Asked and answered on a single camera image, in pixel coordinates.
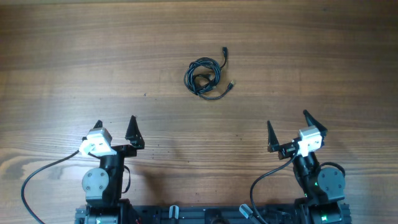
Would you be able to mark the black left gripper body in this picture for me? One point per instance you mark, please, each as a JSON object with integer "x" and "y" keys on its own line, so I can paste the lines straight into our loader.
{"x": 125, "y": 151}

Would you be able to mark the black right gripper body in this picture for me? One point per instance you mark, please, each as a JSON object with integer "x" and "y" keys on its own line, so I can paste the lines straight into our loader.
{"x": 287, "y": 150}

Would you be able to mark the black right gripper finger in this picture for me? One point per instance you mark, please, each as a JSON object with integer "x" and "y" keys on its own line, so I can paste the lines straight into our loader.
{"x": 273, "y": 143}
{"x": 311, "y": 121}

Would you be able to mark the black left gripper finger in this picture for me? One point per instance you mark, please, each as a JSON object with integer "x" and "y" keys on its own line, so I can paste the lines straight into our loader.
{"x": 99, "y": 124}
{"x": 133, "y": 134}

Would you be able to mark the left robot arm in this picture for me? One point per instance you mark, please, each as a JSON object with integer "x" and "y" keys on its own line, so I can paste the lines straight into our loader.
{"x": 103, "y": 185}

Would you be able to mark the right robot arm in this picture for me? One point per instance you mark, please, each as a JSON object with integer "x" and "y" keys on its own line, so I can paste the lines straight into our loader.
{"x": 323, "y": 184}

